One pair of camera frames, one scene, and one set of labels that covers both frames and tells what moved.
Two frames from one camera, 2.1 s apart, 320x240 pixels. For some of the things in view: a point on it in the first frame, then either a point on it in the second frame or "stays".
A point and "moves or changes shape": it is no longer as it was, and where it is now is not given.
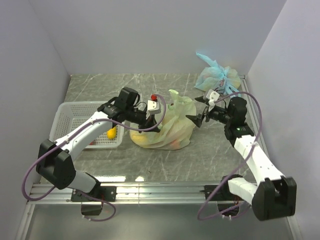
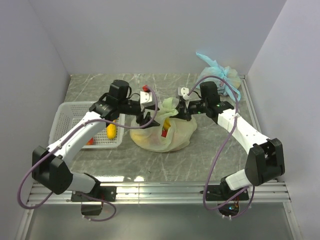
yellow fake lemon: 111,133 stays
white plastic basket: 66,115 stays
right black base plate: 223,194 stays
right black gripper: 197,119 -> 182,114
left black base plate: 108,193 stays
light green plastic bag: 177,129 moves or changes shape
